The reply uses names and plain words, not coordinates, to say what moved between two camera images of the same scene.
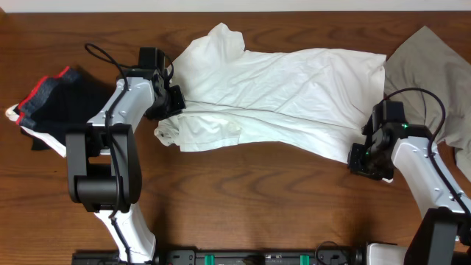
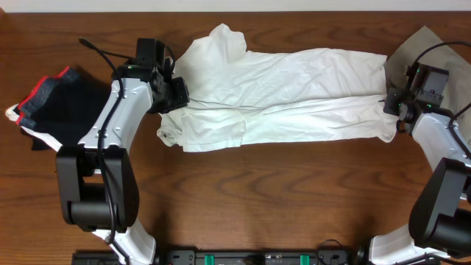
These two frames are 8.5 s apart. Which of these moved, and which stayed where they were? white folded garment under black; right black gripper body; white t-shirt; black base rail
Moved: right black gripper body
Stayed: white t-shirt; black base rail; white folded garment under black
